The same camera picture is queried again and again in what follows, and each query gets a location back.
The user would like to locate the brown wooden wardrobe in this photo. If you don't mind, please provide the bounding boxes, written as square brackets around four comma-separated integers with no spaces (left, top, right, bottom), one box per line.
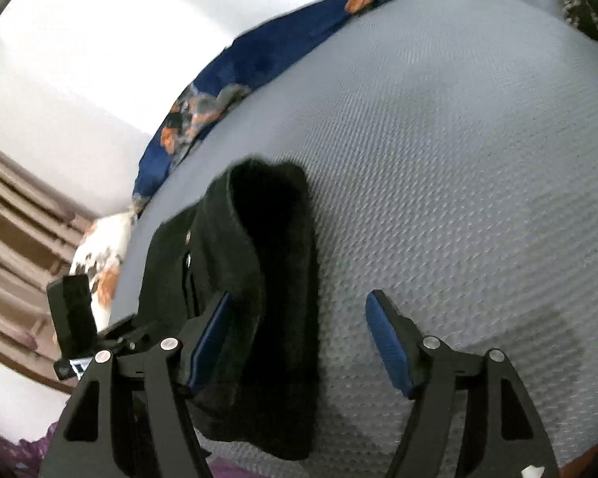
[0,134,100,389]

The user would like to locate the person's purple patterned shirt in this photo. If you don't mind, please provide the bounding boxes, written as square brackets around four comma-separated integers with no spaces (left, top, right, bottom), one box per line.
[0,421,265,478]

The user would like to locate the white orange floral pillow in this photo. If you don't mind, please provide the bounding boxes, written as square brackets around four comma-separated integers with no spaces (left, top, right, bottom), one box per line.
[70,209,138,332]

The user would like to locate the black pants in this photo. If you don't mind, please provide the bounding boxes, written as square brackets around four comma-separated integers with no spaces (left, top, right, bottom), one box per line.
[130,157,322,461]

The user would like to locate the grey mesh mattress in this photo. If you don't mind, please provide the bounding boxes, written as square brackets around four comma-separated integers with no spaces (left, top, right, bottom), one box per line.
[112,0,598,469]

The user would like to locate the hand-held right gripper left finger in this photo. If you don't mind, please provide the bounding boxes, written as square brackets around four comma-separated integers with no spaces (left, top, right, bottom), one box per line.
[37,293,233,478]

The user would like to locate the brown wooden bed frame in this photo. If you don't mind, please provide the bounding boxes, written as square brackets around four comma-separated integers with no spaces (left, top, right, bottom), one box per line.
[558,435,598,478]

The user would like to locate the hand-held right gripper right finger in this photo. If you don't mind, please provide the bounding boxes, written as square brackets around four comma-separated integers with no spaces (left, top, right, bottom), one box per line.
[365,289,561,478]

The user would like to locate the blue floral blanket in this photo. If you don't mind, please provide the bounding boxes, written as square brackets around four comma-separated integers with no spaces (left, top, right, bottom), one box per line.
[132,0,404,212]

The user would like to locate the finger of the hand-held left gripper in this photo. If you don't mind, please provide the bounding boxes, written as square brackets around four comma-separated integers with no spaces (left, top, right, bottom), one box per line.
[112,319,181,360]

